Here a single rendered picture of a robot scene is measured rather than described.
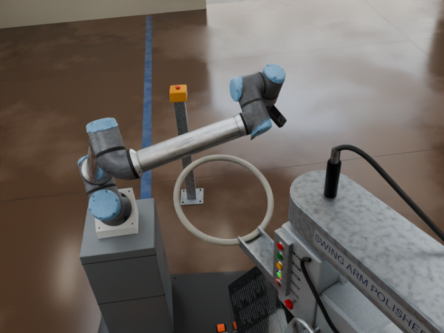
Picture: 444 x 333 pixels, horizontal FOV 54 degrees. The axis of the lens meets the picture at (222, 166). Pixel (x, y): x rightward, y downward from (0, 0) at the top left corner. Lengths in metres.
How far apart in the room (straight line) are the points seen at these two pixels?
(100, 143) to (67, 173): 2.83
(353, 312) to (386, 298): 0.28
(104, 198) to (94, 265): 0.46
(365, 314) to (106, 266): 1.48
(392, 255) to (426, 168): 3.20
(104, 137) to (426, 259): 1.13
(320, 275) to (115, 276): 1.42
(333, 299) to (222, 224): 2.22
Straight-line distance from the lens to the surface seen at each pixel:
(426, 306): 1.19
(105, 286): 2.66
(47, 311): 3.43
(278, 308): 2.18
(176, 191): 2.09
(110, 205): 2.21
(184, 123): 3.38
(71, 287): 3.50
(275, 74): 1.72
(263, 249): 2.03
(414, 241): 1.31
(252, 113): 1.65
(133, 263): 2.50
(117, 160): 1.65
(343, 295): 1.53
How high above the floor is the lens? 2.63
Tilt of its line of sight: 39 degrees down
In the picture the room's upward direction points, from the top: 4 degrees counter-clockwise
